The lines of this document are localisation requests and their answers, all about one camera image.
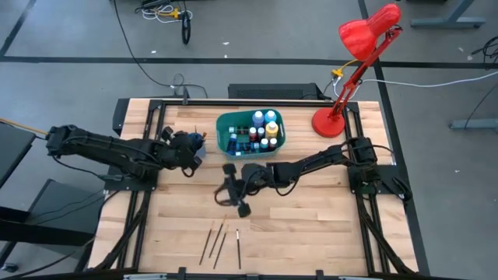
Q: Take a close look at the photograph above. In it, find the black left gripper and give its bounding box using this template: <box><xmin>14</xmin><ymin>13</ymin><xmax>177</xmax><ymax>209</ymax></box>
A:
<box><xmin>161</xmin><ymin>125</ymin><xmax>203</xmax><ymax>178</ymax></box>

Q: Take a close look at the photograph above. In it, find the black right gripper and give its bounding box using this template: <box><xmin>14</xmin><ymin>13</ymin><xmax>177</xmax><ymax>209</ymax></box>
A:
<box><xmin>221</xmin><ymin>162</ymin><xmax>273</xmax><ymax>219</ymax></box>

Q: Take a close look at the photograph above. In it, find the blue-grey plastic cup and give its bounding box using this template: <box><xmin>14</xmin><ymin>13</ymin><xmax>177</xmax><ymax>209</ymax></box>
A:
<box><xmin>186</xmin><ymin>131</ymin><xmax>208</xmax><ymax>159</ymax></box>

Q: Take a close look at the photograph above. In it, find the small blue paint bottle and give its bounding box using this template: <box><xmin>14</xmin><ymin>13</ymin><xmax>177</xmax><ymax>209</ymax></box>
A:
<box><xmin>226</xmin><ymin>133</ymin><xmax>239</xmax><ymax>156</ymax></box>

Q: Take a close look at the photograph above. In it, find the teal plastic bin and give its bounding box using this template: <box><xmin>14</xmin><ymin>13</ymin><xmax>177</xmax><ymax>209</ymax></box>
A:
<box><xmin>216</xmin><ymin>108</ymin><xmax>287</xmax><ymax>161</ymax></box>

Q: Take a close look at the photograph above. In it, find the black paintbrush gold ferrule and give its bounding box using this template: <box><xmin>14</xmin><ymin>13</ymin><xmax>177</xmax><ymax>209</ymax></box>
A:
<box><xmin>198</xmin><ymin>220</ymin><xmax>215</xmax><ymax>266</ymax></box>
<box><xmin>212</xmin><ymin>224</ymin><xmax>230</xmax><ymax>271</ymax></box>
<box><xmin>209</xmin><ymin>215</ymin><xmax>227</xmax><ymax>259</ymax></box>

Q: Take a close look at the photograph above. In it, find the black paintbrush Solve print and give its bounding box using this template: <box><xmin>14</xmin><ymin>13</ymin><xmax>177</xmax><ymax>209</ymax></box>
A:
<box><xmin>235</xmin><ymin>228</ymin><xmax>242</xmax><ymax>271</ymax></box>

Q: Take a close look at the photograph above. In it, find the black computer case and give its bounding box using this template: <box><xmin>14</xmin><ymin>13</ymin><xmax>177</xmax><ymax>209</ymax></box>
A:
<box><xmin>227</xmin><ymin>82</ymin><xmax>324</xmax><ymax>101</ymax></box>

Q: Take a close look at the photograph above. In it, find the red desk lamp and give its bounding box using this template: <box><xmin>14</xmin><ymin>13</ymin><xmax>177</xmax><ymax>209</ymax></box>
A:
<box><xmin>311</xmin><ymin>2</ymin><xmax>403</xmax><ymax>138</ymax></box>

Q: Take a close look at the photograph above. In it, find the yellow lamp plug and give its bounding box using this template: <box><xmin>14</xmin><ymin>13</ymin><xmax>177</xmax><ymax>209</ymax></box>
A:
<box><xmin>331</xmin><ymin>58</ymin><xmax>359</xmax><ymax>79</ymax></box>

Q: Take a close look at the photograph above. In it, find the black floor platform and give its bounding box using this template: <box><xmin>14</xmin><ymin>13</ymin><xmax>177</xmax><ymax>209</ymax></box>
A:
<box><xmin>0</xmin><ymin>178</ymin><xmax>107</xmax><ymax>247</ymax></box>

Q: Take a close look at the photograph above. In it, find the wooden rod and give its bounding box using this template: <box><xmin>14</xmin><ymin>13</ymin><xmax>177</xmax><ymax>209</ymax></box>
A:
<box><xmin>0</xmin><ymin>117</ymin><xmax>50</xmax><ymax>136</ymax></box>

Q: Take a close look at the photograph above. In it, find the black side table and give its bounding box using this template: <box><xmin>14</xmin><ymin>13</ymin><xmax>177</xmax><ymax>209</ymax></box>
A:
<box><xmin>0</xmin><ymin>123</ymin><xmax>37</xmax><ymax>188</ymax></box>

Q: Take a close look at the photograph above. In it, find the grey desk foot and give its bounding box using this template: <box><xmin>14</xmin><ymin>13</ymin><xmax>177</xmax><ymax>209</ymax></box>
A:
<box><xmin>449</xmin><ymin>118</ymin><xmax>498</xmax><ymax>131</ymax></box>

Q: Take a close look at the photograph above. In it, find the grey desk leg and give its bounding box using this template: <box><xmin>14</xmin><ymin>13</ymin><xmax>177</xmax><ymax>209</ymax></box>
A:
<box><xmin>410</xmin><ymin>0</ymin><xmax>487</xmax><ymax>30</ymax></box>

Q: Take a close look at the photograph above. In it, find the black aluminium table frame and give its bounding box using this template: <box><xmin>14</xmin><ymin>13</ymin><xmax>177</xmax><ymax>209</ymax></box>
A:
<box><xmin>87</xmin><ymin>97</ymin><xmax>431</xmax><ymax>280</ymax></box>

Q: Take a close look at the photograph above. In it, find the black coiled cable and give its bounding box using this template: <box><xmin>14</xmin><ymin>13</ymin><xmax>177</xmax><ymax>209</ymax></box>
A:
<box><xmin>181</xmin><ymin>9</ymin><xmax>192</xmax><ymax>46</ymax></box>

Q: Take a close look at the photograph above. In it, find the black floor cable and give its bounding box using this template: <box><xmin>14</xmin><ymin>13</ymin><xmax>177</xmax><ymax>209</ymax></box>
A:
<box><xmin>112</xmin><ymin>0</ymin><xmax>209</xmax><ymax>99</ymax></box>

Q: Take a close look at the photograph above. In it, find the white cable bundle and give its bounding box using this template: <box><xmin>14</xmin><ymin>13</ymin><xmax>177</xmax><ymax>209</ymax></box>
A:
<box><xmin>140</xmin><ymin>2</ymin><xmax>194</xmax><ymax>24</ymax></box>

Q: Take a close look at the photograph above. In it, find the white floor cable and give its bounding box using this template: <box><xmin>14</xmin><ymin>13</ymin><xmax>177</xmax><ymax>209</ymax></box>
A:
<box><xmin>359</xmin><ymin>69</ymin><xmax>498</xmax><ymax>89</ymax></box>

